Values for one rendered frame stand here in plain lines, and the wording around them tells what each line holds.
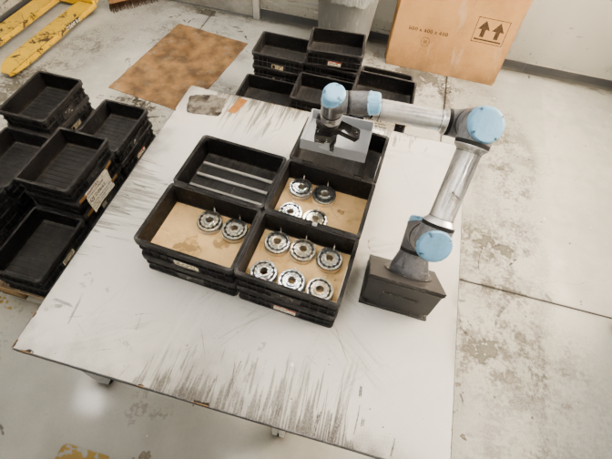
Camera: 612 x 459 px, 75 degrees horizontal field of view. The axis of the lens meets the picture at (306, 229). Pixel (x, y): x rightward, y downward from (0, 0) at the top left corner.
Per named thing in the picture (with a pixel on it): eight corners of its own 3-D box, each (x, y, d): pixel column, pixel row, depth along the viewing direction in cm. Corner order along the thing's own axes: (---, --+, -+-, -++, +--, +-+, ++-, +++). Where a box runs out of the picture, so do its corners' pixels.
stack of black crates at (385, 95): (400, 132, 305) (417, 81, 267) (394, 160, 288) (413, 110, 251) (348, 121, 308) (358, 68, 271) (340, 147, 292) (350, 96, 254)
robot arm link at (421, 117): (479, 112, 149) (350, 88, 148) (492, 110, 138) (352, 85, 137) (471, 144, 152) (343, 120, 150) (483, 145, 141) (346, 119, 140)
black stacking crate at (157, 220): (262, 226, 169) (262, 209, 160) (234, 286, 153) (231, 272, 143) (177, 199, 174) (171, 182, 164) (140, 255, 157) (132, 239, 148)
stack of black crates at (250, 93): (298, 109, 312) (299, 84, 293) (287, 135, 295) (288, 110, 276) (249, 98, 315) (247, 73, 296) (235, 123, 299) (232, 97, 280)
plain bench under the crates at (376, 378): (425, 219, 278) (465, 147, 220) (396, 484, 190) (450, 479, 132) (207, 167, 292) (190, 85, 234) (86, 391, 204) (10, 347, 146)
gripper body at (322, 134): (317, 126, 154) (319, 107, 142) (340, 130, 153) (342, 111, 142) (313, 143, 151) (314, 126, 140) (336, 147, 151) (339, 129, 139)
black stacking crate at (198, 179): (286, 176, 185) (287, 158, 176) (263, 225, 169) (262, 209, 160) (208, 153, 190) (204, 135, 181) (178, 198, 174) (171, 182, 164)
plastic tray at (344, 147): (372, 131, 172) (374, 122, 168) (364, 163, 161) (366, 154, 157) (311, 117, 175) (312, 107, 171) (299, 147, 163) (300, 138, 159)
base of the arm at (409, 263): (423, 270, 166) (430, 248, 164) (431, 283, 151) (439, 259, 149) (387, 261, 166) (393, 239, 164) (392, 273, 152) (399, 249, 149)
